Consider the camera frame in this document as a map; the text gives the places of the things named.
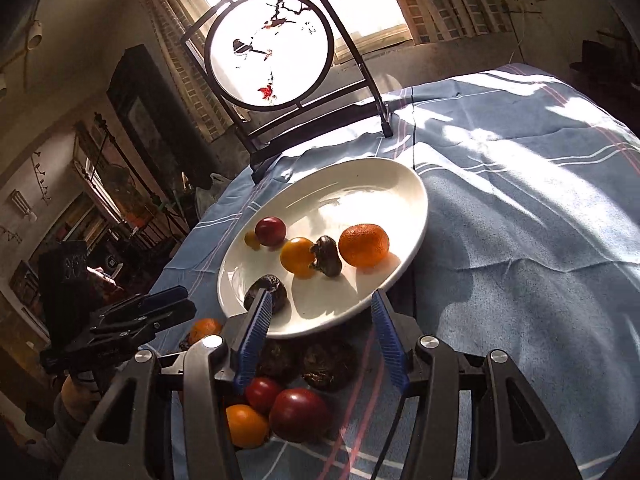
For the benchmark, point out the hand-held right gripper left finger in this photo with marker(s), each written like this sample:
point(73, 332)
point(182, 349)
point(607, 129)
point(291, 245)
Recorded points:
point(252, 340)

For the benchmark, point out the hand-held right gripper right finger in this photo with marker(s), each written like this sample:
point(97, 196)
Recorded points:
point(387, 335)

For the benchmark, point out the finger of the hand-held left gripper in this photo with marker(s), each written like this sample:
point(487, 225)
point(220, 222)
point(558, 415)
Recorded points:
point(150, 300)
point(160, 316)

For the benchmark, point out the dark brown water chestnut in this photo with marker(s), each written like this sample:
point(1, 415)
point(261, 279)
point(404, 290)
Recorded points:
point(327, 257)
point(277, 360)
point(277, 292)
point(329, 366)
point(184, 344)

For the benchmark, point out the white oval plate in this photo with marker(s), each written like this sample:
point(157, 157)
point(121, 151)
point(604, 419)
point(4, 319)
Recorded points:
point(350, 195)

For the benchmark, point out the person's left forearm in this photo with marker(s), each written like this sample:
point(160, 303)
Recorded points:
point(62, 430)

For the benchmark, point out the person's left hand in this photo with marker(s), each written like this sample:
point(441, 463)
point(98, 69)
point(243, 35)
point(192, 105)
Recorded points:
point(77, 395)

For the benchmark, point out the orange mandarin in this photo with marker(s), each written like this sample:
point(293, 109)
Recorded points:
point(205, 330)
point(363, 245)

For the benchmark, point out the small red tomato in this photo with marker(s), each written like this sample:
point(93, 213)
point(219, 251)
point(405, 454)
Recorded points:
point(262, 394)

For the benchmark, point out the orange yellow tomato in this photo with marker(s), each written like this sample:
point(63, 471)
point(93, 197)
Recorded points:
point(245, 426)

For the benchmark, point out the large dark red tomato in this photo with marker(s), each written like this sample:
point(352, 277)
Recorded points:
point(299, 414)

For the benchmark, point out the small yellow cherry tomato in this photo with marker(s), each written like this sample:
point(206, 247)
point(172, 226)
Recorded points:
point(251, 241)

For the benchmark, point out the white plastic bag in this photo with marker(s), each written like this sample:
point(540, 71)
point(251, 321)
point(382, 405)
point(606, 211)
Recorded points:
point(212, 190)

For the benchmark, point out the blue striped tablecloth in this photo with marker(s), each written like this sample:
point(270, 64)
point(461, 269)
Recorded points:
point(500, 210)

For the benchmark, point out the window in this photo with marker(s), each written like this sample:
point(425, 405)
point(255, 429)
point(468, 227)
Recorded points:
point(350, 0)

